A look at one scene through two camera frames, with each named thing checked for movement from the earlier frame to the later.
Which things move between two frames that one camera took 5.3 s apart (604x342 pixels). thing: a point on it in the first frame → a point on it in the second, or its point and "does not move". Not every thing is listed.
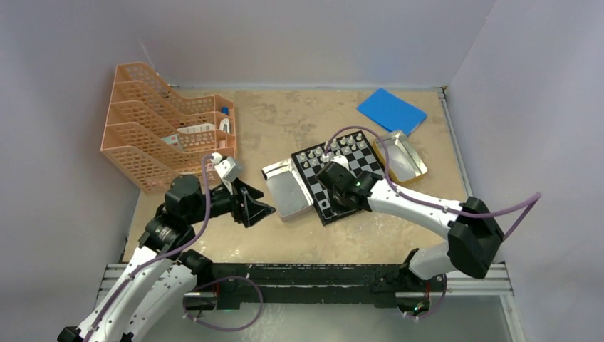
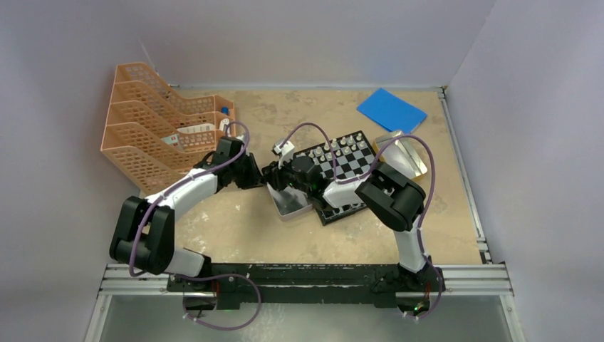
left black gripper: (254, 209) → (255, 178)
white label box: (196, 127) does not move
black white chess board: (359, 157) does not move
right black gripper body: (338, 205) → (290, 179)
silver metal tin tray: (287, 189) does not move
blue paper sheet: (392, 112) does not move
